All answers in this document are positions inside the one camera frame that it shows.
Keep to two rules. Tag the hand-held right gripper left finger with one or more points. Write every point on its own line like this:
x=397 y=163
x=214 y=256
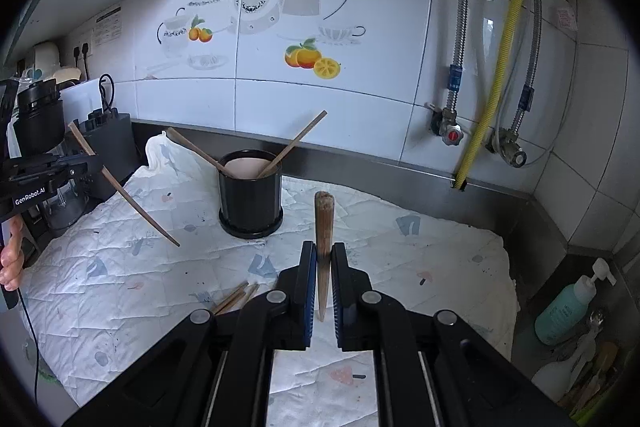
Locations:
x=306 y=302

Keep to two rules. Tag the teal soap pump bottle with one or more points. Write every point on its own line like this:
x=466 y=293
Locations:
x=562 y=307

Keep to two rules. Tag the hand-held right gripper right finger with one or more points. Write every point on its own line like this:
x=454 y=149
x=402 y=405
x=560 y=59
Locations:
x=340 y=302

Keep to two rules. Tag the white quilted mat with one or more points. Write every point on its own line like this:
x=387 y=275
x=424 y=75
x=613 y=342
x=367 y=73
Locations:
x=150 y=287

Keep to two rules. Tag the green knife rack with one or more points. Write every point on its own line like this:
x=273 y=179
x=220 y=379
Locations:
x=595 y=412

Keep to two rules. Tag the white wall sticker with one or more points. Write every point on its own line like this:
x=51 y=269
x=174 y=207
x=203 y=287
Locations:
x=108 y=26

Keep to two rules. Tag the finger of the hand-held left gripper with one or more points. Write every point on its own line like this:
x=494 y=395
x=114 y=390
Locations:
x=80 y=167

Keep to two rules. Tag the white plastic bottle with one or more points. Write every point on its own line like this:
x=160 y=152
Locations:
x=555 y=379

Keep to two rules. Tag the clear plastic container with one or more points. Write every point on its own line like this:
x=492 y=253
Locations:
x=65 y=207

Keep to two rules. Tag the person's left hand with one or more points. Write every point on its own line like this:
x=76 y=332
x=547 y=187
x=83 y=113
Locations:
x=11 y=257

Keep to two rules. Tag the wall power outlet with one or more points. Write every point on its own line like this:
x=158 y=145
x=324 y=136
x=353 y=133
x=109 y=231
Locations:
x=82 y=52

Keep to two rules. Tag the black chopstick holder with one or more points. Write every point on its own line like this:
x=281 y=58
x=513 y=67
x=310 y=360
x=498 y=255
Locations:
x=250 y=202

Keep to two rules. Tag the wooden chopstick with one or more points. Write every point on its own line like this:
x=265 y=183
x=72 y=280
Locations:
x=231 y=298
x=324 y=227
x=197 y=150
x=295 y=142
x=250 y=293
x=240 y=298
x=135 y=202

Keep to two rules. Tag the metal water valve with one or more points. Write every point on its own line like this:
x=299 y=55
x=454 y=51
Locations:
x=507 y=147

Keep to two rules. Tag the black appliance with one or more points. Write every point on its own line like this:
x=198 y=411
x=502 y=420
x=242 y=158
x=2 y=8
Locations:
x=112 y=157

